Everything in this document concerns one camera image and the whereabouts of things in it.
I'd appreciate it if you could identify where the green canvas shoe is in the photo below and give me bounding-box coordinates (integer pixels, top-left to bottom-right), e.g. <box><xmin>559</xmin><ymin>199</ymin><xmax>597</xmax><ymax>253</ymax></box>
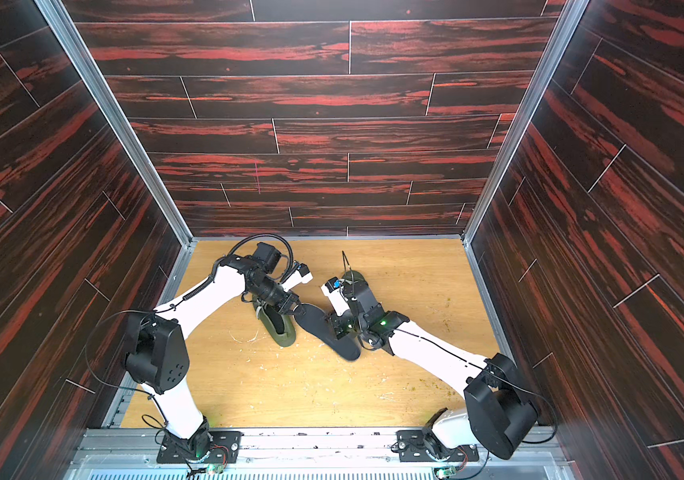
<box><xmin>252</xmin><ymin>296</ymin><xmax>296</xmax><ymax>347</ymax></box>
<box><xmin>341</xmin><ymin>270</ymin><xmax>368</xmax><ymax>298</ymax></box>

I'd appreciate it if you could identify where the black insole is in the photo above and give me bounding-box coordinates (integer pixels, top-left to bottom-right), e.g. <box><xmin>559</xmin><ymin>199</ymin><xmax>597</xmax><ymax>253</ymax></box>
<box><xmin>293</xmin><ymin>303</ymin><xmax>361</xmax><ymax>361</ymax></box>

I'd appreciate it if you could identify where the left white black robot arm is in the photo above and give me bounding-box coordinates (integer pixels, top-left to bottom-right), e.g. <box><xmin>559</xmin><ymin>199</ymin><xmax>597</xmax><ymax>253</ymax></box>
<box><xmin>123</xmin><ymin>253</ymin><xmax>312</xmax><ymax>463</ymax></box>

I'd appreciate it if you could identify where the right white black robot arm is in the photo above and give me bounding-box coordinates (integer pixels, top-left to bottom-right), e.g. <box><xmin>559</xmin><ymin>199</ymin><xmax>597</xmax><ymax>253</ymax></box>
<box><xmin>321</xmin><ymin>277</ymin><xmax>539</xmax><ymax>460</ymax></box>

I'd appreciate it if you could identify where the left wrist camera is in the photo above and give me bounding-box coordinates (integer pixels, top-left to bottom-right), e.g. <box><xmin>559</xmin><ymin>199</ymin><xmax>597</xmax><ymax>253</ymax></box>
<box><xmin>251</xmin><ymin>242</ymin><xmax>313</xmax><ymax>290</ymax></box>

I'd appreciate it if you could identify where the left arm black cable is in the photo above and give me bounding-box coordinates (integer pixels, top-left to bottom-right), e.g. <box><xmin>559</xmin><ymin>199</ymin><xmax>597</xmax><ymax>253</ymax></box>
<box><xmin>212</xmin><ymin>233</ymin><xmax>295</xmax><ymax>283</ymax></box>

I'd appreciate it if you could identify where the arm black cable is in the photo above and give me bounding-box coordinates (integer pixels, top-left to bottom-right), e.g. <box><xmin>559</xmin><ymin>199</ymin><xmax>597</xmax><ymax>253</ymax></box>
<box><xmin>395</xmin><ymin>326</ymin><xmax>559</xmax><ymax>446</ymax></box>
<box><xmin>212</xmin><ymin>233</ymin><xmax>295</xmax><ymax>283</ymax></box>

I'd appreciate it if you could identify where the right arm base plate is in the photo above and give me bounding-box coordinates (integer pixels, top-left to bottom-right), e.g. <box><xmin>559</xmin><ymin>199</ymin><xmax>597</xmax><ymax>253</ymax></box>
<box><xmin>391</xmin><ymin>428</ymin><xmax>479</xmax><ymax>463</ymax></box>

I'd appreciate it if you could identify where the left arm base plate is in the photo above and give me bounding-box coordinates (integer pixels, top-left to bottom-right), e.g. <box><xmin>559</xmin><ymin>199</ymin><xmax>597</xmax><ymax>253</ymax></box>
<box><xmin>156</xmin><ymin>430</ymin><xmax>243</xmax><ymax>465</ymax></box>

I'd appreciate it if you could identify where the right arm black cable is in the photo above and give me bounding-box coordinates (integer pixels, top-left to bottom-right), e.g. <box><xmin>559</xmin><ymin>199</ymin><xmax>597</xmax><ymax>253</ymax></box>
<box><xmin>395</xmin><ymin>326</ymin><xmax>559</xmax><ymax>446</ymax></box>

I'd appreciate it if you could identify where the aluminium front rail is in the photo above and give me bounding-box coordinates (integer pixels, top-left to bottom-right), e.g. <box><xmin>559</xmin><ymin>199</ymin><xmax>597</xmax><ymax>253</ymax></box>
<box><xmin>65</xmin><ymin>427</ymin><xmax>577</xmax><ymax>479</ymax></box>

